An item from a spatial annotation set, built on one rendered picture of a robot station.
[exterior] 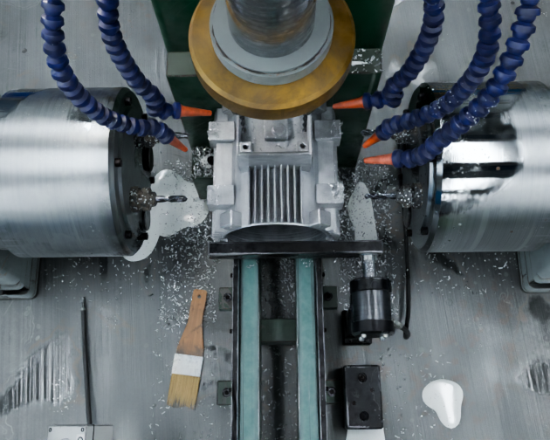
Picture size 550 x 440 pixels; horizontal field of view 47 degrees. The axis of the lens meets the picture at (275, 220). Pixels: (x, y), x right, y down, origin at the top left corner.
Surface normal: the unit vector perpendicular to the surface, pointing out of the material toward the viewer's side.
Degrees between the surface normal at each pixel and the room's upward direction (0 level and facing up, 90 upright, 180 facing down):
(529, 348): 0
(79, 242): 73
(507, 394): 0
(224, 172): 0
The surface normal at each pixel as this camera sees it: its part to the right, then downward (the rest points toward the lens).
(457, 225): 0.00, 0.70
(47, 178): -0.01, 0.12
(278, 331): -0.01, -0.30
